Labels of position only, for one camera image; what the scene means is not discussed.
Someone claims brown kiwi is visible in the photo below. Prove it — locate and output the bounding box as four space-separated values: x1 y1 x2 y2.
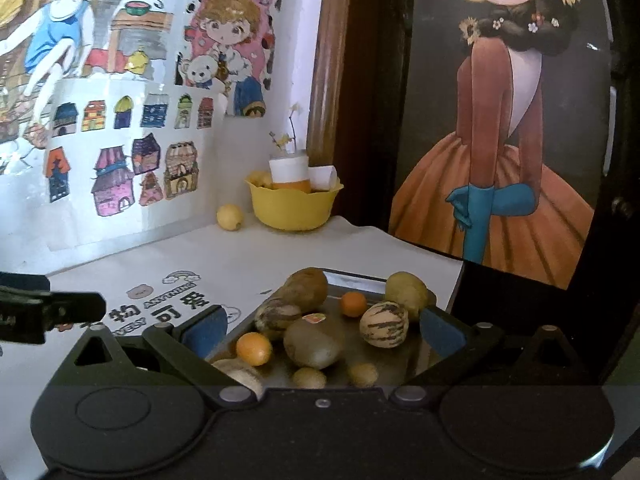
283 312 346 371

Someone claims dried flower twig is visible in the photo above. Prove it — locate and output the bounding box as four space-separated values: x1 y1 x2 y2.
268 102 305 157

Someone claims brown wooden frame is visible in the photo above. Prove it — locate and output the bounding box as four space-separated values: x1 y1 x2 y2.
306 0 356 171

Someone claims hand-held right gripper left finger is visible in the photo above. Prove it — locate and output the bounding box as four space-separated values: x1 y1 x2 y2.
62 305 258 408

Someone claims yellow green guava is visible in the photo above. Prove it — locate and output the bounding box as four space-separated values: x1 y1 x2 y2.
385 271 437 322

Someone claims colourful houses drawing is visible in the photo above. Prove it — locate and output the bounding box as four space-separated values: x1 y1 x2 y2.
44 76 228 251

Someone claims yellow lemon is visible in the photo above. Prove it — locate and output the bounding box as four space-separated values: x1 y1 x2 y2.
216 204 245 232

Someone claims metal tray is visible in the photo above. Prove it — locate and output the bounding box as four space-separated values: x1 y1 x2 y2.
205 266 453 391

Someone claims pale striped pepino melon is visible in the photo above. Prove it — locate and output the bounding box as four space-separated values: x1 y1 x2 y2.
359 301 410 349

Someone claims brown yellow mango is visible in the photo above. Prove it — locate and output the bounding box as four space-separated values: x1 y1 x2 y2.
277 267 329 313

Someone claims pale beige fruit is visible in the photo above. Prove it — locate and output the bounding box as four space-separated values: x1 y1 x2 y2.
212 358 264 398

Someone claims yellow scalloped bowl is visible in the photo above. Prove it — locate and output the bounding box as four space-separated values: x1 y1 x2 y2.
245 172 345 232

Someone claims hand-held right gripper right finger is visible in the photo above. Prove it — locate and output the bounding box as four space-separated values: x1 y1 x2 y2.
389 305 596 408

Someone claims purple striped pepino melon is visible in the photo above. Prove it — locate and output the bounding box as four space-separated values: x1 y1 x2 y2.
254 298 303 341

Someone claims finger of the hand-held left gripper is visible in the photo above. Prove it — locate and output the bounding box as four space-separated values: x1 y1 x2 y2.
42 292 107 334
0 271 52 295

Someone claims orange dress lady poster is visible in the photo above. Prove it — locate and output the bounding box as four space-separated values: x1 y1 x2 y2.
389 0 613 291

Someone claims boy with fan drawing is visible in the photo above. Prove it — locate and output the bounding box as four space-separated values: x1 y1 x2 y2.
0 0 188 176

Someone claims white printed table cover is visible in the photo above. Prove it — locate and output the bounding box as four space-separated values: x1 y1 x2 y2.
0 215 465 466

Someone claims small orange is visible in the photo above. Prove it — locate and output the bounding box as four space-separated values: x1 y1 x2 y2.
341 291 368 318
236 332 274 367

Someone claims girl with teddy drawing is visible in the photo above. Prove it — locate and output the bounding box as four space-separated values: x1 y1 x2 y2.
174 0 278 120

